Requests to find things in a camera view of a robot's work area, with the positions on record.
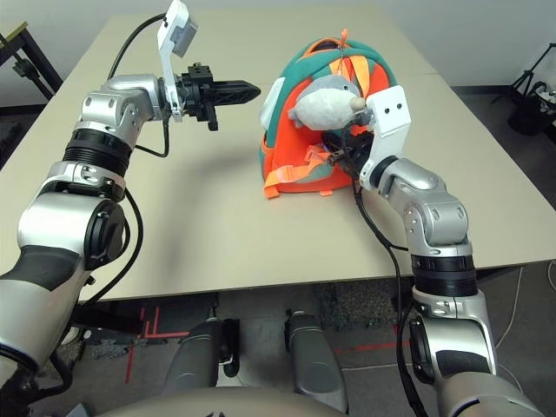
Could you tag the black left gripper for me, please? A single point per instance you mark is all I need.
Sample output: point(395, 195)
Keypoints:
point(197, 93)

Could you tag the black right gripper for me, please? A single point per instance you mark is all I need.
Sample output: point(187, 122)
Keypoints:
point(358, 150)

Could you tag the white Unitree pencil case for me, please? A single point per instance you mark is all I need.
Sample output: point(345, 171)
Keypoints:
point(271, 100)

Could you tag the orange and teal backpack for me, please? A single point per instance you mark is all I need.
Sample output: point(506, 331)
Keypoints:
point(282, 147)

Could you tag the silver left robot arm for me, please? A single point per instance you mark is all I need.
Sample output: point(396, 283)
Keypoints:
point(108, 108)

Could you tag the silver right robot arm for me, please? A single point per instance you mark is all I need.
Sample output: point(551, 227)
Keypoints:
point(434, 217)

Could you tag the grey white plush toy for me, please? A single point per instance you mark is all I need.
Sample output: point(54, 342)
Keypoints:
point(326, 108)

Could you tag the black bag on floor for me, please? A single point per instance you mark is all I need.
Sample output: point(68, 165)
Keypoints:
point(532, 113)

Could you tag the black framed side table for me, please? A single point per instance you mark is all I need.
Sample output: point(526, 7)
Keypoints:
point(30, 56)

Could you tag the black tripod stand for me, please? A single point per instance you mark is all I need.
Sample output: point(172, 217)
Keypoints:
point(532, 69)

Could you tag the grey right robot leg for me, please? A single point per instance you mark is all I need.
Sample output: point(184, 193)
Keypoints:
point(315, 365)

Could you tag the grey robot leg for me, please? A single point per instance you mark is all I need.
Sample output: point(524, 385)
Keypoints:
point(191, 360)
point(315, 365)

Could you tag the grey left robot leg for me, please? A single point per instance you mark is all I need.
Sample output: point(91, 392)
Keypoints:
point(191, 360)

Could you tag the beige robot torso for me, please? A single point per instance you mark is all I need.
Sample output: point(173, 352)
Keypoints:
point(217, 404)

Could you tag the small grey foam scrap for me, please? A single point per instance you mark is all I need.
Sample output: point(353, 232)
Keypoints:
point(110, 348)

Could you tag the grey blue floor block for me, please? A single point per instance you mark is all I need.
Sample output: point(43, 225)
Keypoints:
point(82, 410)

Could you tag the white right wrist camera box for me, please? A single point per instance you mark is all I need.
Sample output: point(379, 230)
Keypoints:
point(388, 117)

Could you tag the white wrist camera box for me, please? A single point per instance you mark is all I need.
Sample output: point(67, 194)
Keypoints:
point(388, 117)
point(167, 52)

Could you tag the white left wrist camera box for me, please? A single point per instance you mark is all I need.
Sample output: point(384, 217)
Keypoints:
point(167, 52)

